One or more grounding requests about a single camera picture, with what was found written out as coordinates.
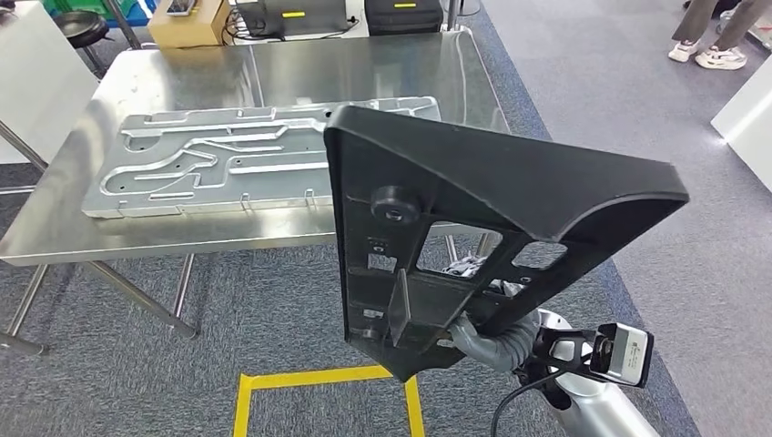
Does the machined aluminium plate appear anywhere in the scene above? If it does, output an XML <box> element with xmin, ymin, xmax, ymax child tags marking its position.
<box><xmin>81</xmin><ymin>96</ymin><xmax>442</xmax><ymax>219</ymax></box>

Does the chrome stanchion post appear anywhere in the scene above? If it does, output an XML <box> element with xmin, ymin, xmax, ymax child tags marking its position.
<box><xmin>444</xmin><ymin>0</ymin><xmax>483</xmax><ymax>33</ymax></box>

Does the black cable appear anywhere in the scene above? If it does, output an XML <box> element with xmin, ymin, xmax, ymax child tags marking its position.
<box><xmin>491</xmin><ymin>368</ymin><xmax>565</xmax><ymax>437</ymax></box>

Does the stainless steel workbench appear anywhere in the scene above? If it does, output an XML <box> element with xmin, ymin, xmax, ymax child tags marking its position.
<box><xmin>0</xmin><ymin>30</ymin><xmax>513</xmax><ymax>357</ymax></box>

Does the black round stool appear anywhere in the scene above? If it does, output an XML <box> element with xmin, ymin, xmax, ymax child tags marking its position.
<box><xmin>53</xmin><ymin>10</ymin><xmax>111</xmax><ymax>78</ymax></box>

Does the person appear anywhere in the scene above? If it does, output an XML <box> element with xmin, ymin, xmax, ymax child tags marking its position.
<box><xmin>667</xmin><ymin>0</ymin><xmax>772</xmax><ymax>72</ymax></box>

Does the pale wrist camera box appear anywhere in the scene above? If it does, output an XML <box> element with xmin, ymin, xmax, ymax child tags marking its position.
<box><xmin>589</xmin><ymin>322</ymin><xmax>655</xmax><ymax>389</ymax></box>

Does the white box unit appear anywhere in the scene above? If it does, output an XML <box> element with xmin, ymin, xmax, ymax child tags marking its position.
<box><xmin>711</xmin><ymin>72</ymin><xmax>772</xmax><ymax>194</ymax></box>

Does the black plastic part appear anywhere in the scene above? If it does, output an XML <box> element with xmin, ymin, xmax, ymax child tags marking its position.
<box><xmin>323</xmin><ymin>105</ymin><xmax>691</xmax><ymax>384</ymax></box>

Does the cardboard box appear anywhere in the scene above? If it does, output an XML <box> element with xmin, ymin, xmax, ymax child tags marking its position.
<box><xmin>147</xmin><ymin>0</ymin><xmax>233</xmax><ymax>49</ymax></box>

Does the black case with yellow label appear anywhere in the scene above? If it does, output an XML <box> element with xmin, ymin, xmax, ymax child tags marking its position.
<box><xmin>235</xmin><ymin>0</ymin><xmax>358</xmax><ymax>42</ymax></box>
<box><xmin>364</xmin><ymin>0</ymin><xmax>444</xmax><ymax>36</ymax></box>

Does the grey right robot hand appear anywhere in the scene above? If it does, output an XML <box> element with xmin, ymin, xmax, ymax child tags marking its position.
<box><xmin>442</xmin><ymin>256</ymin><xmax>526</xmax><ymax>357</ymax></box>

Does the black camera bracket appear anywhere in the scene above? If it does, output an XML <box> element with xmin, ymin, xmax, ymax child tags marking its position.
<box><xmin>529</xmin><ymin>327</ymin><xmax>599</xmax><ymax>380</ymax></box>

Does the white cabinet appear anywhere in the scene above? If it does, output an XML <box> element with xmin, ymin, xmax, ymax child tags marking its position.
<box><xmin>0</xmin><ymin>0</ymin><xmax>101</xmax><ymax>165</ymax></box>

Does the green plastic crate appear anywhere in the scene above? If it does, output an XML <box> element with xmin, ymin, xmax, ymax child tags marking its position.
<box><xmin>42</xmin><ymin>0</ymin><xmax>137</xmax><ymax>19</ymax></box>

